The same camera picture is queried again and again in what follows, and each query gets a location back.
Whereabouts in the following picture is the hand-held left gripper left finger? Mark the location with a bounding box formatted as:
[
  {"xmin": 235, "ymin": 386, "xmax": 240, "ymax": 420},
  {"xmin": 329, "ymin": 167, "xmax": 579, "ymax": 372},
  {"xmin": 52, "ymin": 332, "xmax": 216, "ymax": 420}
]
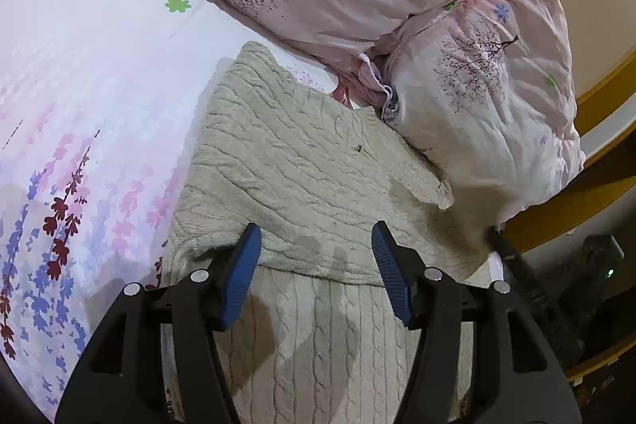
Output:
[{"xmin": 54, "ymin": 223, "xmax": 262, "ymax": 424}]

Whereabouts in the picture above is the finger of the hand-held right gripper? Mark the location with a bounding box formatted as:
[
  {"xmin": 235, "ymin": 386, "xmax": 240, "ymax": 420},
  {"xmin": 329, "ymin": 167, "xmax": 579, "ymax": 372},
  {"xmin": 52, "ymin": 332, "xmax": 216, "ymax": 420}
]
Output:
[{"xmin": 487, "ymin": 225, "xmax": 586, "ymax": 368}]

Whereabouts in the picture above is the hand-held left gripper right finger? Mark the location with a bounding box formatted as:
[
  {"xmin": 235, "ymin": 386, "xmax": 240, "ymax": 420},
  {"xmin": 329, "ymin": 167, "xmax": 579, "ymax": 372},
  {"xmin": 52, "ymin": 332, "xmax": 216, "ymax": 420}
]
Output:
[{"xmin": 371, "ymin": 220, "xmax": 583, "ymax": 424}]

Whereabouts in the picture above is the cream cable-knit sweater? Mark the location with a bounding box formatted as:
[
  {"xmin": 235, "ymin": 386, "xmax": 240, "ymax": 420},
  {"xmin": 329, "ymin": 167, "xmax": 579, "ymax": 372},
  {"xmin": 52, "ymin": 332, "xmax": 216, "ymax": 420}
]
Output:
[{"xmin": 161, "ymin": 41, "xmax": 502, "ymax": 424}]

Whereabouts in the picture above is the white floral bed sheet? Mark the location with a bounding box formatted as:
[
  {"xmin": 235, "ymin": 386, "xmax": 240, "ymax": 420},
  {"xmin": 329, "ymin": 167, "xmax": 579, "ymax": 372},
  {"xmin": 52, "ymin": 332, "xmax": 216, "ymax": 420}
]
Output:
[{"xmin": 0, "ymin": 0, "xmax": 359, "ymax": 424}]

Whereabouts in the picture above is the yellow wooden bed frame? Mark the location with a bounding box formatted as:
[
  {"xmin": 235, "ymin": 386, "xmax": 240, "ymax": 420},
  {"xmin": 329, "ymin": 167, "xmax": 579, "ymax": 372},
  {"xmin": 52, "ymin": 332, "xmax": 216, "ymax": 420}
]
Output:
[{"xmin": 502, "ymin": 50, "xmax": 636, "ymax": 385}]

